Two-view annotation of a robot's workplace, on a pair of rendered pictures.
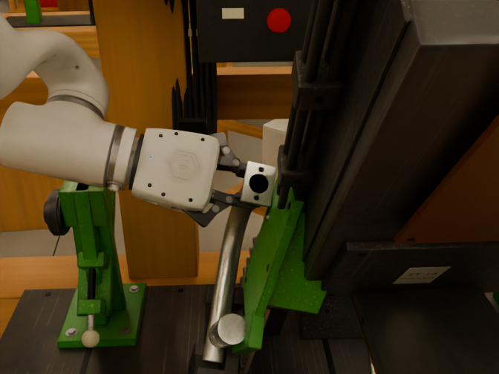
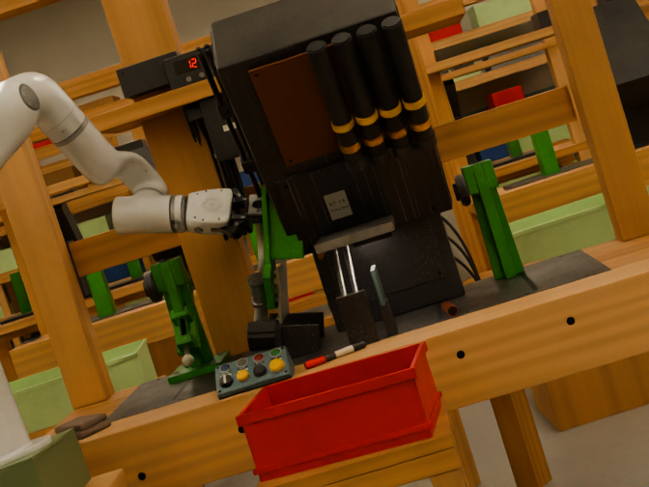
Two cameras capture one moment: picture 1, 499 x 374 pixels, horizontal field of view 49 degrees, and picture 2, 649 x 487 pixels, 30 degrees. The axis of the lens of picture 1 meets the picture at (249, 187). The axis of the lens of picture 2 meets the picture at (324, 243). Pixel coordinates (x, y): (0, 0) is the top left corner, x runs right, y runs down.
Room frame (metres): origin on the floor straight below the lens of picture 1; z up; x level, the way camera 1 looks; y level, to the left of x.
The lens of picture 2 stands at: (-2.00, -0.47, 1.29)
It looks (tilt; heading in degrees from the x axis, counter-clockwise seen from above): 4 degrees down; 7
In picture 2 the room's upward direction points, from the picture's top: 18 degrees counter-clockwise
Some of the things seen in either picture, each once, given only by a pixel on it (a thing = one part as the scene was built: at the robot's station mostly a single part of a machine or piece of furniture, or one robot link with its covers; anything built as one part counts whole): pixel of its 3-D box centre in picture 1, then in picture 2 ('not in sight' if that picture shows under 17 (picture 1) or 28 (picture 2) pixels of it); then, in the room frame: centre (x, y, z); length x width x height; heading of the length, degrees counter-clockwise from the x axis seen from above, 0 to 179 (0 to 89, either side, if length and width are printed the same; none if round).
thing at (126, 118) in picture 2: not in sight; (279, 69); (0.90, -0.12, 1.52); 0.90 x 0.25 x 0.04; 93
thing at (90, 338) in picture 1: (90, 325); (186, 353); (0.66, 0.25, 0.96); 0.06 x 0.03 x 0.06; 3
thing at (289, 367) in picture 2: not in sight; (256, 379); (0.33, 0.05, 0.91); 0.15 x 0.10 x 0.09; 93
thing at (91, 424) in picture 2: not in sight; (81, 427); (0.35, 0.43, 0.91); 0.10 x 0.08 x 0.03; 53
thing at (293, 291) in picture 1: (294, 247); (282, 227); (0.57, -0.06, 1.17); 0.13 x 0.12 x 0.20; 93
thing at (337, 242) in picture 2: (415, 297); (357, 232); (0.54, -0.21, 1.11); 0.39 x 0.16 x 0.03; 3
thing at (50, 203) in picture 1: (56, 212); (152, 287); (0.75, 0.31, 1.12); 0.07 x 0.03 x 0.08; 3
